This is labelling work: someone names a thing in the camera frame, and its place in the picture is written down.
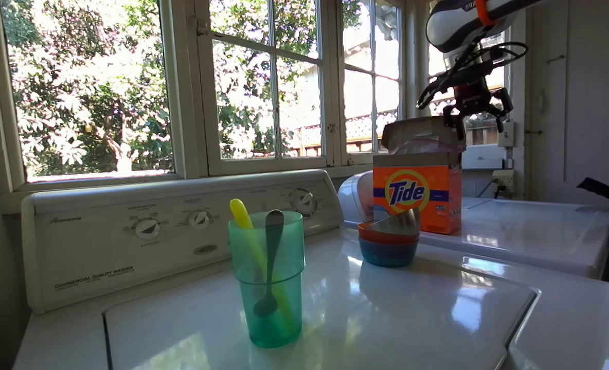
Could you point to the white window frame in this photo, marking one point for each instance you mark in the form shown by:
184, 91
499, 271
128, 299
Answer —
125, 91

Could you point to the yellow plastic spoon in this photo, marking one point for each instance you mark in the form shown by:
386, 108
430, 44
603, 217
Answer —
250, 259

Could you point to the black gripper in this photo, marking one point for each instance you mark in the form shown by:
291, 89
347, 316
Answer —
472, 96

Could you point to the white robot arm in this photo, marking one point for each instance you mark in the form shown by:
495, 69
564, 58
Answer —
456, 27

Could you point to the green translucent plastic cup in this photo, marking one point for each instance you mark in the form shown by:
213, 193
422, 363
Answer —
291, 258

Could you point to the white washing machine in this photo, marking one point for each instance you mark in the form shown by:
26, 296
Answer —
140, 279

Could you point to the white wall outlet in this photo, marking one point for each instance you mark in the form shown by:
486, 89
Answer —
508, 134

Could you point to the grey metal spoon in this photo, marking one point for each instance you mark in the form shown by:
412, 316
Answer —
273, 224

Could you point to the white dryer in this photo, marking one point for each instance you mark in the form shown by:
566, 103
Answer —
561, 238

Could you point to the stacked colourful measuring bowls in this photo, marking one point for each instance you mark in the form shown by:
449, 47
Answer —
388, 242

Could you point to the orange Tide detergent box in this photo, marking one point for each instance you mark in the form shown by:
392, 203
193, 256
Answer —
419, 171

